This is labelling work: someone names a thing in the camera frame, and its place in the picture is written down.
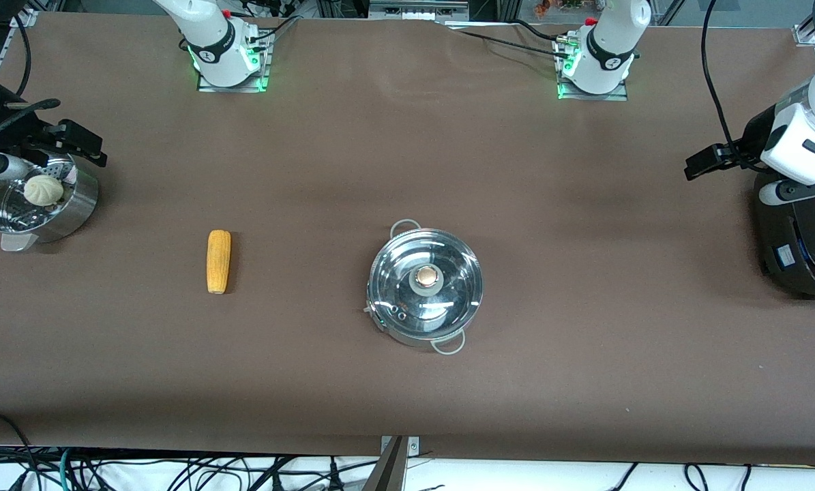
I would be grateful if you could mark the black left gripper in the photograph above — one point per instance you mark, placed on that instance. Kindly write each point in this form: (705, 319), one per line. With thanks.
(750, 147)

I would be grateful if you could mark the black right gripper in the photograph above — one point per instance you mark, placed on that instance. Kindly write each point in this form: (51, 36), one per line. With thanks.
(24, 129)

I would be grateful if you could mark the yellow corn cob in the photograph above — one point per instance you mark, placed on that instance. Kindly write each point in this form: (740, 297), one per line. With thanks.
(218, 260)

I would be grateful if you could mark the glass pot lid with knob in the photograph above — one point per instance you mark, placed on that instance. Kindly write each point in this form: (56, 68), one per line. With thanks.
(426, 279)

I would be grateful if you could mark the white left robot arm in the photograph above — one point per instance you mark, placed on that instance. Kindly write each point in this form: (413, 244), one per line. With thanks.
(612, 41)

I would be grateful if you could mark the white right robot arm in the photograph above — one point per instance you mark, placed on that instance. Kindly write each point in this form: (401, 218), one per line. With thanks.
(213, 41)

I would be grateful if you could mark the stainless steel steamer pot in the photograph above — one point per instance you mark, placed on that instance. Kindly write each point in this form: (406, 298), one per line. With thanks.
(52, 217)

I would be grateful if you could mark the white steamed bun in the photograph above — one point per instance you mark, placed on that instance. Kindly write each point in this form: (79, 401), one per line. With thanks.
(43, 190)

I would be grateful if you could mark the black round appliance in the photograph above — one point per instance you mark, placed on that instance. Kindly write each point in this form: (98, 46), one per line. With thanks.
(809, 252)

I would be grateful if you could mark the grey metal box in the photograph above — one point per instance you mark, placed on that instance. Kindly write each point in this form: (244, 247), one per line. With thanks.
(417, 8)

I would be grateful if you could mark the dark metal bar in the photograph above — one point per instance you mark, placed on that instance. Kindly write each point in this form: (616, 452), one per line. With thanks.
(387, 470)

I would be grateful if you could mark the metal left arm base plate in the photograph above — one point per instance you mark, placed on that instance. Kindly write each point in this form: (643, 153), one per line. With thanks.
(622, 92)

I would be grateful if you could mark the aluminium frame profile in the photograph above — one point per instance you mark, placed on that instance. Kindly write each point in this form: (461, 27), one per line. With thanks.
(15, 41)

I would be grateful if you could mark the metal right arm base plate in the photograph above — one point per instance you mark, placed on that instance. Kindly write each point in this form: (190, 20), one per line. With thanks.
(262, 71)

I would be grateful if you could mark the grey metal bracket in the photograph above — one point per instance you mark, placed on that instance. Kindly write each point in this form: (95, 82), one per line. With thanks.
(414, 444)

